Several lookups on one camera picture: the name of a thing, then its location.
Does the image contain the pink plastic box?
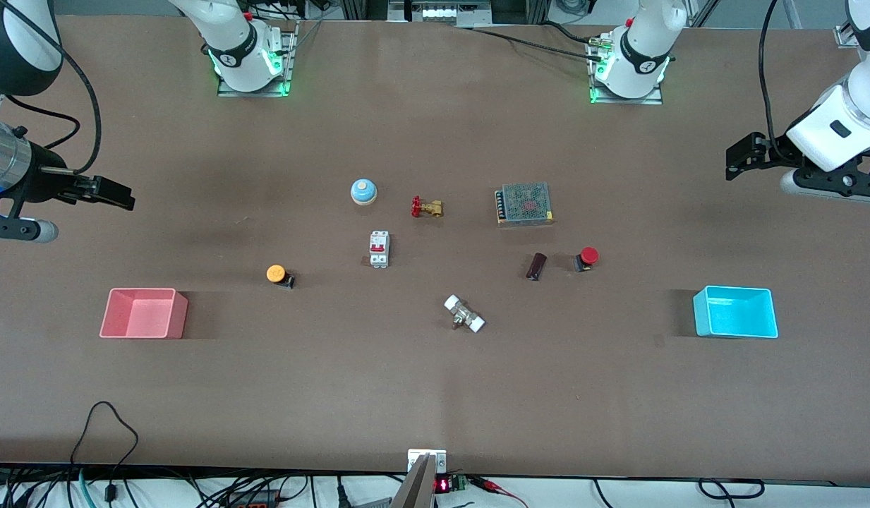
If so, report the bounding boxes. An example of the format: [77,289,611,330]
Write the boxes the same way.
[99,288,189,340]

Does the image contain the cyan plastic box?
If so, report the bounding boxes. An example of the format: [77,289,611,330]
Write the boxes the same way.
[693,285,779,339]

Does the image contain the metal mesh power supply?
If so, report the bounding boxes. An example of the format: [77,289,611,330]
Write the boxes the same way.
[495,182,555,227]

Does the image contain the metal fitting white caps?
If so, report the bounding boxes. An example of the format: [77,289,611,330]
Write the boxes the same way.
[444,294,486,334]

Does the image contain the black power strip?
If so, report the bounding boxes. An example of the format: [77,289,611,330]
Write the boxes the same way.
[226,489,284,508]

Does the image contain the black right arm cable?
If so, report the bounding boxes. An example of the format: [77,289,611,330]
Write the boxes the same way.
[0,0,102,177]

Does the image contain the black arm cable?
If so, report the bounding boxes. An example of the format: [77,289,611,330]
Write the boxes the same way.
[758,0,802,167]
[0,0,102,177]

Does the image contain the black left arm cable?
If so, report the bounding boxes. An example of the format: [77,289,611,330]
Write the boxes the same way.
[758,0,802,167]

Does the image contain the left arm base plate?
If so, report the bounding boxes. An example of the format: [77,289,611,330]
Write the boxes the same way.
[588,35,664,106]

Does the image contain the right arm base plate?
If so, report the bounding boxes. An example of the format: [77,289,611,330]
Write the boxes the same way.
[217,21,294,98]

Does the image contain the black looped table cable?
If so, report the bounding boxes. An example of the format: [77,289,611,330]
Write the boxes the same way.
[69,401,140,508]

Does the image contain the black base cable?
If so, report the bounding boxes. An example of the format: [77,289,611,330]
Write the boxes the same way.
[457,21,605,61]

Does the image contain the black cable bundle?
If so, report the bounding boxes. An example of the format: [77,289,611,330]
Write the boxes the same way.
[0,466,407,508]

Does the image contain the black coiled cable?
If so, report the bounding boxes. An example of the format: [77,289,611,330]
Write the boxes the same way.
[698,478,766,500]

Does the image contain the red clip lead wires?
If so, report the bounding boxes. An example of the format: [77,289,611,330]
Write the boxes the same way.
[470,476,528,508]

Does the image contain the white metal mounting bracket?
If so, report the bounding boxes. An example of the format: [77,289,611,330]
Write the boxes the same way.
[407,449,448,474]

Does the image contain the grey camera mount bar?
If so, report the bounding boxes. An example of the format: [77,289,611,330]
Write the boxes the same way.
[390,454,436,508]

